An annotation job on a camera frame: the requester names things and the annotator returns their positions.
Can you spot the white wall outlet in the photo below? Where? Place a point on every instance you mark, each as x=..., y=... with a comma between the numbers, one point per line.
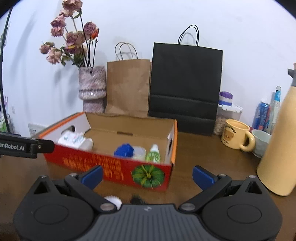
x=13, y=109

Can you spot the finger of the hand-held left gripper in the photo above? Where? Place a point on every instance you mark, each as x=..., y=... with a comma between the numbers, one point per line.
x=46, y=146

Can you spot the brown paper bag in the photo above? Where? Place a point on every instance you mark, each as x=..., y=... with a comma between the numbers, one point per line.
x=127, y=88

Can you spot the white ceramic bowl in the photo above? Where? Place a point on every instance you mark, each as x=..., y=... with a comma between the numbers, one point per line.
x=261, y=141

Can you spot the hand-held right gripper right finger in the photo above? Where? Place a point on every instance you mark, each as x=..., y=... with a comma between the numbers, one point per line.
x=203, y=177

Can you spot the clear cotton swab box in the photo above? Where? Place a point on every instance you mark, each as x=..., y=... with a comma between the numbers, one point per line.
x=74, y=141

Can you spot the white plastic cap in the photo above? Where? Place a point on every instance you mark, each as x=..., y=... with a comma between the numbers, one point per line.
x=139, y=153

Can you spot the white carton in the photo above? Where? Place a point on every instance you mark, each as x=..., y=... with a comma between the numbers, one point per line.
x=34, y=129

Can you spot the red cardboard box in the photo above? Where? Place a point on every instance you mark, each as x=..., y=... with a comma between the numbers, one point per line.
x=115, y=169

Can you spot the blue plastic cap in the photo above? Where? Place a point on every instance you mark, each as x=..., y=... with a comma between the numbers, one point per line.
x=123, y=150

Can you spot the black lamp stand pole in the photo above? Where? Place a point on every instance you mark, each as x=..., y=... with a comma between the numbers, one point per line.
x=7, y=122

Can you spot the blue drink can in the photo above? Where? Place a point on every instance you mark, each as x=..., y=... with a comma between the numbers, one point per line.
x=261, y=115

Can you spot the clear oat container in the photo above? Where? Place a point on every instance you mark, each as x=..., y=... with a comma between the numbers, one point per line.
x=219, y=122

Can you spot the black paper bag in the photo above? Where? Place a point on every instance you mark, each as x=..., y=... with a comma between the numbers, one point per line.
x=185, y=81

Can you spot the purple lid jar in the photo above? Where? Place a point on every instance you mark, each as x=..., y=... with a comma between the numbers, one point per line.
x=225, y=98

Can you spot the white scalloped disc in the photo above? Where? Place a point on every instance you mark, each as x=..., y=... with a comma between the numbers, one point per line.
x=113, y=200

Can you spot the pink speckled ceramic vase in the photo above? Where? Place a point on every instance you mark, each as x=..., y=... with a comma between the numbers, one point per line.
x=92, y=85

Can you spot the clear bottle with blue label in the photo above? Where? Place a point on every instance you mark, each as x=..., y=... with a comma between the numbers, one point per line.
x=275, y=104

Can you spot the green spray bottle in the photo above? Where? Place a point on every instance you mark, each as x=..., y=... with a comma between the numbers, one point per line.
x=153, y=156

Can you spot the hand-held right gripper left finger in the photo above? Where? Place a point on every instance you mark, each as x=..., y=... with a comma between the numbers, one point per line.
x=93, y=177

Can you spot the dried pink rose bouquet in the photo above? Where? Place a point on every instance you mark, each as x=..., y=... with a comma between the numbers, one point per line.
x=74, y=38

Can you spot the yellow bear mug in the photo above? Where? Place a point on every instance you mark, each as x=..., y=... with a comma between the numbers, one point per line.
x=232, y=135

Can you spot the yellow thermos jug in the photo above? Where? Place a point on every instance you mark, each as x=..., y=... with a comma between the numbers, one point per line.
x=279, y=150

